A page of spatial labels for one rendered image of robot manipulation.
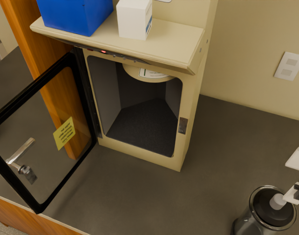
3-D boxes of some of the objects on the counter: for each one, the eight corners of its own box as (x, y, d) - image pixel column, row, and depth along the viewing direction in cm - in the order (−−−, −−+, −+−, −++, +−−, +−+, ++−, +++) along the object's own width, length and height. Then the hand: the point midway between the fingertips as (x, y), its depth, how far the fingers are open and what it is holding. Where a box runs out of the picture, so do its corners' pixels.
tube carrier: (233, 210, 86) (253, 179, 69) (268, 223, 83) (298, 193, 67) (227, 244, 79) (247, 219, 63) (264, 259, 77) (296, 237, 60)
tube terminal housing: (125, 99, 118) (101, -147, 58) (198, 120, 110) (255, -137, 51) (98, 144, 103) (28, -125, 43) (180, 172, 95) (231, -106, 36)
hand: (296, 177), depth 55 cm, fingers open, 7 cm apart
